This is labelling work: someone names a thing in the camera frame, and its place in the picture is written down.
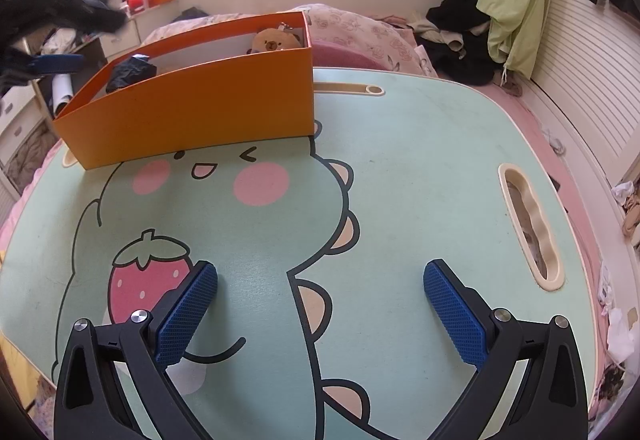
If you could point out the black lace satin cloth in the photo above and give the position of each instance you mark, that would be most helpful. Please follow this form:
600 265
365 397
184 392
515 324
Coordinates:
135 68

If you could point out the white drawer desk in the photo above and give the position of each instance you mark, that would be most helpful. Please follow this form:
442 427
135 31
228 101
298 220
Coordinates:
104 48

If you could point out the orange cardboard box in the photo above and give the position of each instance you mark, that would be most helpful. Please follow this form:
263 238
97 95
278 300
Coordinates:
252 97

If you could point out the pink floral quilt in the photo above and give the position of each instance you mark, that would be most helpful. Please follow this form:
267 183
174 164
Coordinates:
391 46

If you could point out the red container on sill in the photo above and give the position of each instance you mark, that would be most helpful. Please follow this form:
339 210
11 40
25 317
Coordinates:
136 6

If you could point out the green cartoon lap table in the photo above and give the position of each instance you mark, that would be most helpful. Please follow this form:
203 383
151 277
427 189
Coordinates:
320 328

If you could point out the black clothes pile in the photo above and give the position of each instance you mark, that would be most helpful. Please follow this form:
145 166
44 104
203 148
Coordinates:
471 64

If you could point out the dark pink pillow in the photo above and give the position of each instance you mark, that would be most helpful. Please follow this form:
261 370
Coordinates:
328 54

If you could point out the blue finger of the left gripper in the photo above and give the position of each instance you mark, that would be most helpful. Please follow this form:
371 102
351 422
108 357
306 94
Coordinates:
56 64

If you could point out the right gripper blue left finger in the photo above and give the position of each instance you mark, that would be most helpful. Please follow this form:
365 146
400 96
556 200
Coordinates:
90 402

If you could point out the brown bear plush toy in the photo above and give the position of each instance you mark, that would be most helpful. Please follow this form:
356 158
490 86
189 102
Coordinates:
274 39

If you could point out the rolled white paper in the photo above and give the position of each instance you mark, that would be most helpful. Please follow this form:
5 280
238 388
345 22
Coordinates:
62 92

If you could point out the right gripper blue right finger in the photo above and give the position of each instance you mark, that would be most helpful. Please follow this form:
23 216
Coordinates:
551 401

